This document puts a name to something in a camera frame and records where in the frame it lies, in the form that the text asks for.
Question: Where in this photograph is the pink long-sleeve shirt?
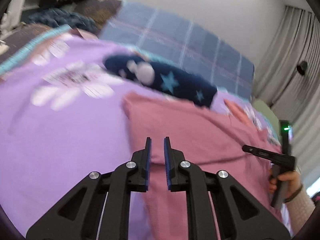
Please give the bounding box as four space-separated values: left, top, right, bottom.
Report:
123 92 280 239

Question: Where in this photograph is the person's right hand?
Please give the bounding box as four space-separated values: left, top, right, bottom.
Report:
268 169 302 199

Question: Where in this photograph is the cream knit sweater sleeve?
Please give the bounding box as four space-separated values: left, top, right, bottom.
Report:
285 184 315 236

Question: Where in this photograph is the green pillow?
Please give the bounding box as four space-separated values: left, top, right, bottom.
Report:
252 99 280 139

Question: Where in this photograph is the orange folded garment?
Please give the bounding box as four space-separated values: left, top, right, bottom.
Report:
224 99 253 127

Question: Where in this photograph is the beige curtain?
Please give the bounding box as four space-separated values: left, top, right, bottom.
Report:
253 7 319 187

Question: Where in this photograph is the black floor lamp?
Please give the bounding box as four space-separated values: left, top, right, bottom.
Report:
296 61 308 76

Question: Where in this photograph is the navy star-pattern folded garment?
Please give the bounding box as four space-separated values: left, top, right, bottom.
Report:
104 55 217 108

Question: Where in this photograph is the purple floral bedspread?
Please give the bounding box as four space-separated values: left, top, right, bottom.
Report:
0 24 282 240

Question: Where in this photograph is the blue plaid quilt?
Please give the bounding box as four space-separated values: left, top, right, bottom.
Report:
99 1 254 100

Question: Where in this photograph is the brown patterned bedding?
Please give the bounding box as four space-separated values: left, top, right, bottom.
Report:
1 0 122 62

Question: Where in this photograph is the dark teal knit blanket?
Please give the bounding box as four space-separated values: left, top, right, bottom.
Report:
28 8 97 33

